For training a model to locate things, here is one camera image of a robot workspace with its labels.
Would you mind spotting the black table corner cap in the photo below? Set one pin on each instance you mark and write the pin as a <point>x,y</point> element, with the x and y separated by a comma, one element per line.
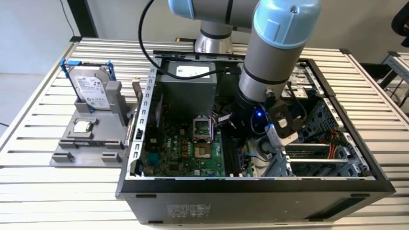
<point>345,51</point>
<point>76,39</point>

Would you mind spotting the silver CPU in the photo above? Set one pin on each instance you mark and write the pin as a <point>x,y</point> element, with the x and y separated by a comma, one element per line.
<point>81,127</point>

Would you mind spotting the thin locking lever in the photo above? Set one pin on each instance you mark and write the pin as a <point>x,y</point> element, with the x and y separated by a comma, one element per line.
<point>211,130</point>

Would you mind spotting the grey parts rack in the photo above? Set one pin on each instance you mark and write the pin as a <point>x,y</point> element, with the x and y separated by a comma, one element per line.
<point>108,124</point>

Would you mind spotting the silver white wrist camera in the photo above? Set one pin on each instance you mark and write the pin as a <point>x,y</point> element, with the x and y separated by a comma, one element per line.
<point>283,139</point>

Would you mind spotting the black yellow connector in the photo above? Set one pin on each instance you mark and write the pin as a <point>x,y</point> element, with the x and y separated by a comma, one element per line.
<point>185,39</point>

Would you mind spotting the grey metal drive cage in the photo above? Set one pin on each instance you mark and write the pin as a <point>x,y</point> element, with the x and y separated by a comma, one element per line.
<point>302,76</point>

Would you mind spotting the green Dell motherboard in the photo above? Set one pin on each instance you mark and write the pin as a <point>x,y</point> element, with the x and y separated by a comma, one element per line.
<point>178,163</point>

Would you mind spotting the black office chair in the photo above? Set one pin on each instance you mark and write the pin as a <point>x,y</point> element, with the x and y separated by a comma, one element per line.
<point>398,24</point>

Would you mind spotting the black slanted post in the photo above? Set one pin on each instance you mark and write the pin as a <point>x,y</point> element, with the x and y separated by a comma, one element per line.
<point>85,19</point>

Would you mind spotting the black open PC case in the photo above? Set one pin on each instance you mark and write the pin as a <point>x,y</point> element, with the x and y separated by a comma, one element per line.
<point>223,203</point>

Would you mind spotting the black white camera mount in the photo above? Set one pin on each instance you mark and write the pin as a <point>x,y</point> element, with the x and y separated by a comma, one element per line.
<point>278,112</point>

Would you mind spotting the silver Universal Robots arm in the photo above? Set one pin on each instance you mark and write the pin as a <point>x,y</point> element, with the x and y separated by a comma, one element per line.
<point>271,67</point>

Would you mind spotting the blue expansion slot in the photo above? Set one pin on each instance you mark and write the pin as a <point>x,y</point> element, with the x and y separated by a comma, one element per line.
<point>152,160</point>

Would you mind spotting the metal side table frame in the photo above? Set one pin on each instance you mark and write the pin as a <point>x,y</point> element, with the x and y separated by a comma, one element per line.
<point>394,57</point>

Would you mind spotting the black RAM slot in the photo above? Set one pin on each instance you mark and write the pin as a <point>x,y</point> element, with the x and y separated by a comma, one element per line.
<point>225,155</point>
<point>233,160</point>
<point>229,158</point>

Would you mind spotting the hard disk in blue carrier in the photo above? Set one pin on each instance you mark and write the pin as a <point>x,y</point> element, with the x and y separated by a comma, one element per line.
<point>89,88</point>

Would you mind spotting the CPU socket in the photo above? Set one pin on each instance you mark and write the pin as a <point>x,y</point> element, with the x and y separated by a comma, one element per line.
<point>202,151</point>

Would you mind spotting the graphics card with metal bracket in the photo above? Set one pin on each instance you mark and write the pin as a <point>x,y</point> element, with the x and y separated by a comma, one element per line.
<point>137,91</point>

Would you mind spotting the blue grey disk bay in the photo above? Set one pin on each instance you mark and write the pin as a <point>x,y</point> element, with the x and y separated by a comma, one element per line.
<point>277,165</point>

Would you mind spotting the grey power supply unit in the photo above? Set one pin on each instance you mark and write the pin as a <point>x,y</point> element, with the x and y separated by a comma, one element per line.
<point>185,95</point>

